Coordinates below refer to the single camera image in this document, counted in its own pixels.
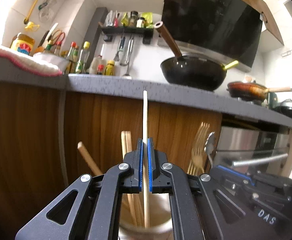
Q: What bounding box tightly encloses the gold fork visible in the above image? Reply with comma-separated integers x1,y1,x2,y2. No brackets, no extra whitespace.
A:
187,122,210,176

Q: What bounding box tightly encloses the white jug red cap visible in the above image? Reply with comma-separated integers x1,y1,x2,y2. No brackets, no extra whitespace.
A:
89,44,105,75

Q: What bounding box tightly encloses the red-cap sauce bottle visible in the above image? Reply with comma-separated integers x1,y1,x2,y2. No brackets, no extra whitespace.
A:
65,42,77,74

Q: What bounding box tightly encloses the stainless steel oven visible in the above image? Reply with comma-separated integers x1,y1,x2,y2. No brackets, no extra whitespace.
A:
212,126,292,177

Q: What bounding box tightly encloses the brown frying pan wooden handle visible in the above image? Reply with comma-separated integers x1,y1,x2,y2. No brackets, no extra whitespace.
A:
227,81,292,102

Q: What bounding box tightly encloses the white red-edged cloth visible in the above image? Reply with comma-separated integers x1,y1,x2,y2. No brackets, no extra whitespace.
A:
0,45,63,77

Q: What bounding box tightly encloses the yellow spatula handle in wok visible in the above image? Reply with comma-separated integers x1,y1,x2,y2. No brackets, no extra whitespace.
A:
222,60,239,71

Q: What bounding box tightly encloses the black range hood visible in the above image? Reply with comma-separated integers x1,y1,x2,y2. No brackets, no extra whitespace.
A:
162,0,262,71

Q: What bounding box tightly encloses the black wok with brown handle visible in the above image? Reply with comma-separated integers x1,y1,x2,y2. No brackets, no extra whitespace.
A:
154,21,227,91

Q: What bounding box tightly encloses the black wall spice shelf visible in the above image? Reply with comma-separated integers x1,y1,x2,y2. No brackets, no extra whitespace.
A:
101,26,154,45

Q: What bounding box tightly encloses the yellow mustard jar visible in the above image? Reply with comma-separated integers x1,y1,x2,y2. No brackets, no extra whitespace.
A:
104,60,115,76

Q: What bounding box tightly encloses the white bowl on counter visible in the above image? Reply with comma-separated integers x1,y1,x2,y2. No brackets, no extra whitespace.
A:
33,53,69,69

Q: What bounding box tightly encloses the cream floral ceramic utensil holder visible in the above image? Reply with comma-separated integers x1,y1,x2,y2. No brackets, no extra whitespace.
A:
118,193,174,239

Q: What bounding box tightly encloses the silver flower spoon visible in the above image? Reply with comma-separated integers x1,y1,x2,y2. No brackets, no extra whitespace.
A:
204,132,215,167

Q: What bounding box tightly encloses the yellow lidded jar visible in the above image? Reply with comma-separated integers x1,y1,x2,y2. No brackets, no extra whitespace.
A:
10,33,35,55

